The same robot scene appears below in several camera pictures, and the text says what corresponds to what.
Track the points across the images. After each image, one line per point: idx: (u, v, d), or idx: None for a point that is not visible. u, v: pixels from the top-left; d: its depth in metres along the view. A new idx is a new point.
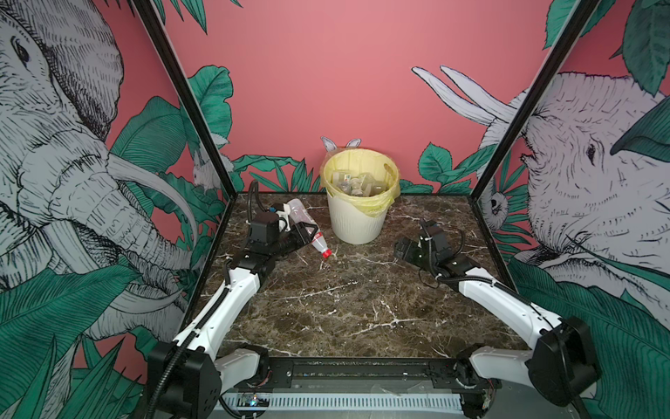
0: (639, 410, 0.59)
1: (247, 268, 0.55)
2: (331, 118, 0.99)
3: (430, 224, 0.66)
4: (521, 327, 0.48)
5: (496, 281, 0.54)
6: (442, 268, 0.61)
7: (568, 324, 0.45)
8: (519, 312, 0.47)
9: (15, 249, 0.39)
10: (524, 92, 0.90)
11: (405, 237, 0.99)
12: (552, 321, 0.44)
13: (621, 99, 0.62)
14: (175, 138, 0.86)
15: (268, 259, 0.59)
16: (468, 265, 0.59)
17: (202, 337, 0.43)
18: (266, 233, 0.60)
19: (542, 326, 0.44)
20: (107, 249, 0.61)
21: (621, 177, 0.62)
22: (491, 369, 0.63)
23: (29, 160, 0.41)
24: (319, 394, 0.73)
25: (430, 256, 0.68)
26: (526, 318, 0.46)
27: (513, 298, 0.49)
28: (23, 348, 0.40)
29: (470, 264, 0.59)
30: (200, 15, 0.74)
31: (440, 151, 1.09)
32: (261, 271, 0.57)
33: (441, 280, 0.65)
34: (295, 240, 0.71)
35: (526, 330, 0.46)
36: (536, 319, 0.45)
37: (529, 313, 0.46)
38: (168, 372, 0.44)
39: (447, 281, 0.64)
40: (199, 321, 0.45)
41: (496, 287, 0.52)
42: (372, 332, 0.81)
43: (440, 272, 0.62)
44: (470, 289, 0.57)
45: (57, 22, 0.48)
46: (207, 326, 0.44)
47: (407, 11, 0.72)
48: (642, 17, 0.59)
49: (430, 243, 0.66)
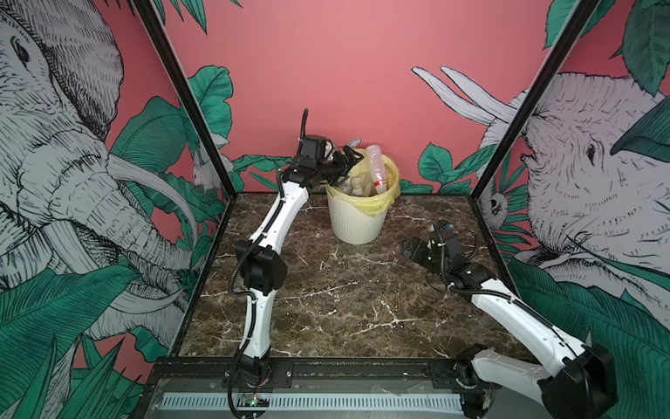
0: (639, 410, 0.59)
1: (297, 182, 0.62)
2: (331, 118, 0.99)
3: (441, 228, 0.62)
4: (538, 352, 0.46)
5: (514, 297, 0.51)
6: (454, 277, 0.58)
7: (590, 350, 0.43)
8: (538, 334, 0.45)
9: (15, 249, 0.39)
10: (524, 92, 0.90)
11: (412, 237, 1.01)
12: (577, 350, 0.42)
13: (621, 99, 0.62)
14: (175, 138, 0.86)
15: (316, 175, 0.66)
16: (483, 277, 0.55)
17: (270, 238, 0.55)
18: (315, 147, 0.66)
19: (565, 354, 0.41)
20: (107, 249, 0.61)
21: (621, 177, 0.62)
22: (492, 371, 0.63)
23: (29, 161, 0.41)
24: (319, 394, 0.73)
25: (441, 262, 0.64)
26: (547, 342, 0.44)
27: (534, 319, 0.47)
28: (24, 348, 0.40)
29: (487, 274, 0.56)
30: (199, 14, 0.74)
31: (440, 151, 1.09)
32: (309, 184, 0.65)
33: (453, 291, 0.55)
34: (338, 168, 0.77)
35: (545, 355, 0.44)
36: (558, 345, 0.43)
37: (550, 337, 0.44)
38: (241, 262, 0.56)
39: (458, 291, 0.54)
40: (266, 225, 0.57)
41: (514, 305, 0.50)
42: (372, 332, 0.81)
43: (451, 283, 0.60)
44: (481, 302, 0.55)
45: (57, 22, 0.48)
46: (271, 230, 0.56)
47: (407, 11, 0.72)
48: (641, 17, 0.59)
49: (442, 249, 0.62)
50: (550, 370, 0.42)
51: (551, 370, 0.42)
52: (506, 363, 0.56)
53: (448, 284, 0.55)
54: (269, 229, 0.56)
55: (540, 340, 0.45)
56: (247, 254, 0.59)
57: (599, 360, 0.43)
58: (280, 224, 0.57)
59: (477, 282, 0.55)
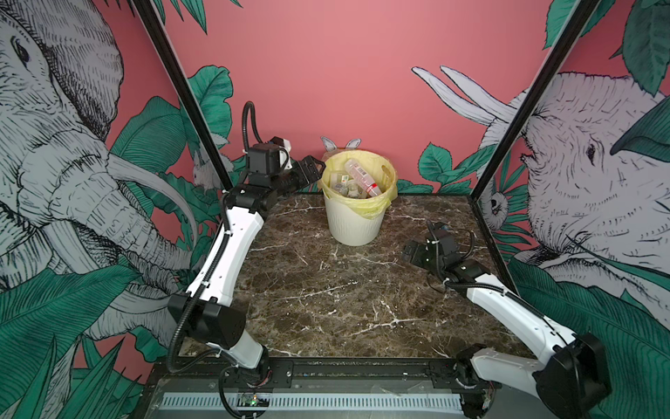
0: (639, 410, 0.59)
1: (246, 205, 0.50)
2: (331, 118, 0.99)
3: (436, 227, 0.65)
4: (531, 341, 0.46)
5: (506, 289, 0.52)
6: (450, 273, 0.59)
7: (581, 340, 0.44)
8: (530, 325, 0.46)
9: (15, 249, 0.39)
10: (524, 92, 0.90)
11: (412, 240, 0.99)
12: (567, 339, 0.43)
13: (621, 99, 0.62)
14: (175, 138, 0.86)
15: (269, 193, 0.53)
16: (478, 271, 0.57)
17: (214, 288, 0.43)
18: (265, 162, 0.53)
19: (556, 341, 0.42)
20: (107, 249, 0.61)
21: (621, 177, 0.62)
22: (490, 369, 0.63)
23: (29, 160, 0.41)
24: (319, 394, 0.73)
25: (436, 260, 0.66)
26: (538, 332, 0.45)
27: (526, 309, 0.48)
28: (23, 348, 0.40)
29: (480, 269, 0.57)
30: (200, 14, 0.74)
31: (440, 151, 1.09)
32: (261, 205, 0.51)
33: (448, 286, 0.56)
34: (295, 180, 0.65)
35: (536, 344, 0.45)
36: (550, 333, 0.44)
37: (542, 326, 0.45)
38: (181, 326, 0.44)
39: (453, 286, 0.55)
40: (207, 271, 0.44)
41: (507, 297, 0.51)
42: (372, 332, 0.81)
43: (446, 278, 0.61)
44: (475, 296, 0.57)
45: (57, 22, 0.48)
46: (215, 274, 0.44)
47: (407, 12, 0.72)
48: (642, 17, 0.59)
49: (436, 246, 0.65)
50: (541, 359, 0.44)
51: (543, 357, 0.45)
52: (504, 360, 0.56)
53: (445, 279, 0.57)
54: (211, 275, 0.44)
55: (531, 330, 0.46)
56: (189, 312, 0.46)
57: (590, 348, 0.43)
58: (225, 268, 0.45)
59: (471, 277, 0.56)
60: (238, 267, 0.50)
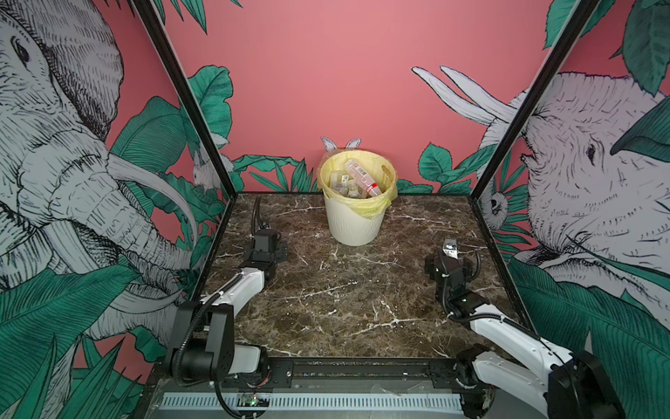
0: (639, 410, 0.59)
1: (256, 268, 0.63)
2: (331, 117, 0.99)
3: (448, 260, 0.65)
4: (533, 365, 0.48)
5: (504, 315, 0.55)
6: (454, 306, 0.63)
7: (582, 360, 0.45)
8: (529, 347, 0.48)
9: (15, 249, 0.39)
10: (524, 92, 0.90)
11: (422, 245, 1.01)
12: (563, 356, 0.44)
13: (621, 99, 0.62)
14: (175, 137, 0.86)
15: (270, 265, 0.68)
16: (478, 304, 0.60)
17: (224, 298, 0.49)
18: (269, 244, 0.71)
19: (552, 360, 0.44)
20: (107, 249, 0.61)
21: (621, 177, 0.62)
22: (494, 374, 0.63)
23: (29, 160, 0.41)
24: (320, 394, 0.73)
25: (444, 291, 0.69)
26: (536, 353, 0.46)
27: (523, 333, 0.50)
28: (24, 348, 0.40)
29: (481, 302, 0.60)
30: (200, 14, 0.74)
31: (440, 151, 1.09)
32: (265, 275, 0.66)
33: (452, 319, 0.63)
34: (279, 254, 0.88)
35: (537, 367, 0.47)
36: (546, 353, 0.45)
37: (538, 347, 0.47)
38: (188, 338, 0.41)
39: (456, 319, 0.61)
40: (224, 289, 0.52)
41: (504, 323, 0.54)
42: (372, 332, 0.81)
43: (450, 311, 0.65)
44: (478, 326, 0.59)
45: (57, 22, 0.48)
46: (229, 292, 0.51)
47: (408, 11, 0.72)
48: (642, 17, 0.59)
49: (446, 278, 0.67)
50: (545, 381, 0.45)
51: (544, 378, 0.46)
52: (509, 369, 0.56)
53: (449, 312, 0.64)
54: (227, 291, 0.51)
55: (530, 353, 0.48)
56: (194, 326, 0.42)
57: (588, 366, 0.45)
58: (236, 300, 0.52)
59: (472, 309, 0.59)
60: (241, 302, 0.54)
